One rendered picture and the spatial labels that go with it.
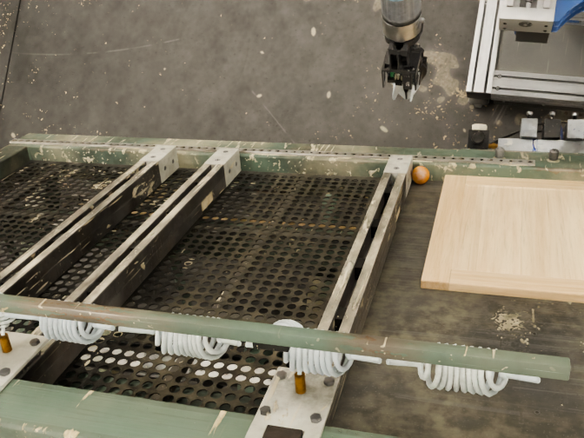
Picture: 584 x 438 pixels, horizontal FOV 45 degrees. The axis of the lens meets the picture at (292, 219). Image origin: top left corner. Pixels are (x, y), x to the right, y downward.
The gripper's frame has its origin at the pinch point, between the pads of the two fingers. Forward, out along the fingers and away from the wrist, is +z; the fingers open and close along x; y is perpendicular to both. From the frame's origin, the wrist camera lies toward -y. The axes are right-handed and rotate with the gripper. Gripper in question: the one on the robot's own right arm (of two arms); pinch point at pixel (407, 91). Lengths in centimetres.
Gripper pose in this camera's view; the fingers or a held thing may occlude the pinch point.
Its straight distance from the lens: 160.2
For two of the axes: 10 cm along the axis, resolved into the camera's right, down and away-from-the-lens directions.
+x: 9.5, 1.4, -2.8
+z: 1.6, 5.3, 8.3
